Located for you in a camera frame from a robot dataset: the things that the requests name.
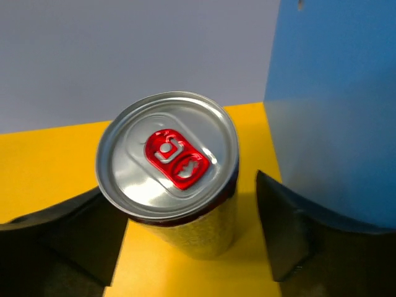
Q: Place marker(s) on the silver can front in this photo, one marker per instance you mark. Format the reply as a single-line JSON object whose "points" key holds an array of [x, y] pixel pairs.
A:
{"points": [[170, 162]]}

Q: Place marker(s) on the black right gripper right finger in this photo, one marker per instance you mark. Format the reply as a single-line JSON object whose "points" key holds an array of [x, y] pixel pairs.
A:
{"points": [[314, 251]]}

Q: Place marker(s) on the blue and yellow shelf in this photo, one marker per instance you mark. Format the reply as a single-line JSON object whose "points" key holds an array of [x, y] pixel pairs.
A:
{"points": [[311, 88]]}

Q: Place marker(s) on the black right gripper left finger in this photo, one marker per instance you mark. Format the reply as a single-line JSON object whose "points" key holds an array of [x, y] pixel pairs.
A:
{"points": [[68, 249]]}

